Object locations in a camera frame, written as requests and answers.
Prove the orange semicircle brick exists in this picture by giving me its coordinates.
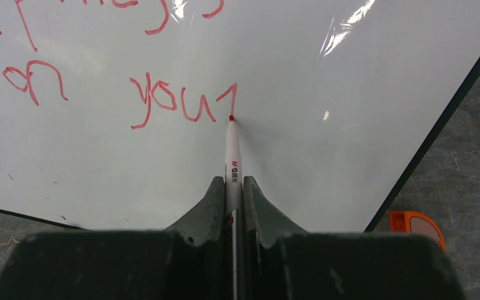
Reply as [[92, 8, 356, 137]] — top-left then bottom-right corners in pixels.
[[389, 211, 446, 251]]

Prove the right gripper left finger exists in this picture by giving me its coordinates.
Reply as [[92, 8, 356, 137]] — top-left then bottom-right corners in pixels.
[[165, 176, 225, 247]]

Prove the white whiteboard black frame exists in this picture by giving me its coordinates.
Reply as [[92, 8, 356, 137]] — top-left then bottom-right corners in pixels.
[[0, 1, 480, 232]]

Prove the red whiteboard marker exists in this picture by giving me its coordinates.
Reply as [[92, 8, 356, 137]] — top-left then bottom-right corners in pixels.
[[224, 115, 246, 299]]

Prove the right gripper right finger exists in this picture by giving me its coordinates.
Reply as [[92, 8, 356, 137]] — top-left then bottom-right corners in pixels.
[[243, 176, 306, 249]]

